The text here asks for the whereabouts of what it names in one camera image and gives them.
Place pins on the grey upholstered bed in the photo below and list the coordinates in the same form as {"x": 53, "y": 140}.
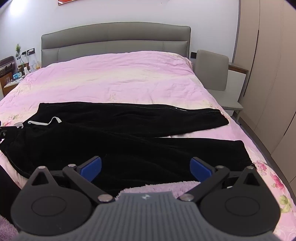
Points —
{"x": 111, "y": 39}

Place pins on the black wall switch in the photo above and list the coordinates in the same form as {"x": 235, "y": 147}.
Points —
{"x": 193, "y": 55}

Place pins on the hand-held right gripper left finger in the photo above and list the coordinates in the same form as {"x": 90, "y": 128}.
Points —
{"x": 93, "y": 167}

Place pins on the black pants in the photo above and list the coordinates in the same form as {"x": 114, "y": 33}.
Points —
{"x": 138, "y": 150}

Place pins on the wooden bedside table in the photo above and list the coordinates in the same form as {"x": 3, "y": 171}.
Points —
{"x": 9, "y": 87}

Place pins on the purple fluffy cloth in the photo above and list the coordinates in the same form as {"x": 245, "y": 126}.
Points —
{"x": 161, "y": 186}

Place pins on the small blue clock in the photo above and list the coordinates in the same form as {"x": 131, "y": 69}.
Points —
{"x": 17, "y": 75}

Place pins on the small green plant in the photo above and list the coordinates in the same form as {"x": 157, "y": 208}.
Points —
{"x": 17, "y": 49}

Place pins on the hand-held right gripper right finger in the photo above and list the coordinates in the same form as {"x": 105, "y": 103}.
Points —
{"x": 199, "y": 171}

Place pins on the dark cloth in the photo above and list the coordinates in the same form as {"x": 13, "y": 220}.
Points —
{"x": 8, "y": 192}

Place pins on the red wall picture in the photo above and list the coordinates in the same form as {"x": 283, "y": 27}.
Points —
{"x": 71, "y": 2}

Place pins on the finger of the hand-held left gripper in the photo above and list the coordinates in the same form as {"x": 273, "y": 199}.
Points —
{"x": 5, "y": 132}

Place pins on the beige wardrobe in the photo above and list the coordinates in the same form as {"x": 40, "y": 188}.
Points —
{"x": 266, "y": 69}

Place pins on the white bedside table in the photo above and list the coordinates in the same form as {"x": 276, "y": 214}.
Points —
{"x": 237, "y": 78}

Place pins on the black wall socket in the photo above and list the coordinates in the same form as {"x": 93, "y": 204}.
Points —
{"x": 30, "y": 51}

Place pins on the brown striped suitcase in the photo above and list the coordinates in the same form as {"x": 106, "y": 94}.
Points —
{"x": 7, "y": 67}

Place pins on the grey chair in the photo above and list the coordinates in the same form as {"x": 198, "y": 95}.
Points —
{"x": 211, "y": 69}

